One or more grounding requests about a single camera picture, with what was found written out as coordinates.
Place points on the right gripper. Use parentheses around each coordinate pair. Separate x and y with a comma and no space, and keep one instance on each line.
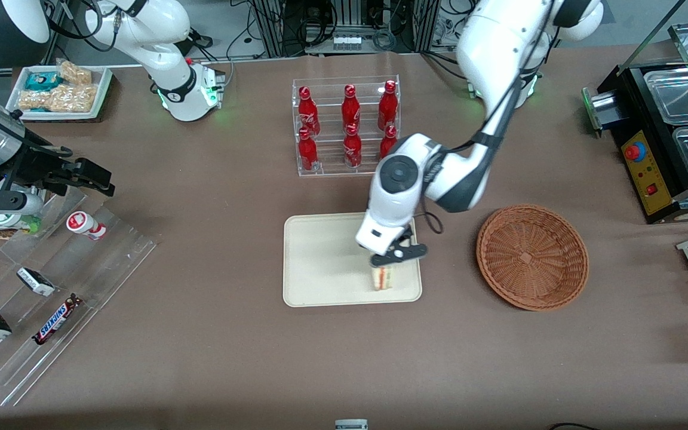
(34,164)

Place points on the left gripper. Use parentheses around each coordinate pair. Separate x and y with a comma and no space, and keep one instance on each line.
(407,232)

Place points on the triangular sandwich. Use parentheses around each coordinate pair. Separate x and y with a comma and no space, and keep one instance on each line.
(383,279)

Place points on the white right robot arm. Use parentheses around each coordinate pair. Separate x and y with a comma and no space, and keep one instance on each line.
(171,36)

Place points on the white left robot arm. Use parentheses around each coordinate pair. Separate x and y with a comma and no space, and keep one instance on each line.
(499,36)

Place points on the beige plastic tray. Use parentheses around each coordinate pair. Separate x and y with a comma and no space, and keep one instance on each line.
(320,257)

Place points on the white rectangular snack tray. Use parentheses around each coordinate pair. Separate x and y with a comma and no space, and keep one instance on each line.
(105,83)

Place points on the brown round wicker basket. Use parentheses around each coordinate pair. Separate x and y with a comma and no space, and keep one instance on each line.
(529,257)

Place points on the red white yogurt cup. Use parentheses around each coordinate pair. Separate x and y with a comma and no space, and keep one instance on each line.
(84,224)

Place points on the green white packet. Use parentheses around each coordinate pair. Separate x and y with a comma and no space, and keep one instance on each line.
(30,226)

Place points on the clear bag of crackers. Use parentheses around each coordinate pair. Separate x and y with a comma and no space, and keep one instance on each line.
(72,98)
(33,100)
(75,73)

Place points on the clear acrylic stepped display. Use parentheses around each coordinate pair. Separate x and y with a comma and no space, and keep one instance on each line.
(111,263)

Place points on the clear acrylic bottle rack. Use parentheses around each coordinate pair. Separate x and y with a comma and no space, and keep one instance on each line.
(332,168)

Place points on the teal snack packet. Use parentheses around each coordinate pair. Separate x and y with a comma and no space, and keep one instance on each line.
(42,80)

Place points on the red cola bottle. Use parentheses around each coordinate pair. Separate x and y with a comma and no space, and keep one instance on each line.
(308,116)
(350,110)
(387,107)
(352,152)
(387,143)
(307,155)

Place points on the Snickers chocolate bar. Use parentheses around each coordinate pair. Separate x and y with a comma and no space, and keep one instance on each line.
(57,319)

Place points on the grey white device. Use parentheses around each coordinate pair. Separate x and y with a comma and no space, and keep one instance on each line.
(351,425)

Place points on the red emergency stop button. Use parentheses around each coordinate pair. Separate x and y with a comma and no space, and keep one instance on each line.
(634,152)

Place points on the black food warmer appliance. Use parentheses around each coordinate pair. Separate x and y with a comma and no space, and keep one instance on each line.
(613,83)

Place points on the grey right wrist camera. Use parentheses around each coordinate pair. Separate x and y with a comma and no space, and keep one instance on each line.
(9,204)

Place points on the aluminium equipment frame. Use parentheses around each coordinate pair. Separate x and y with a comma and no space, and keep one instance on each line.
(272,30)

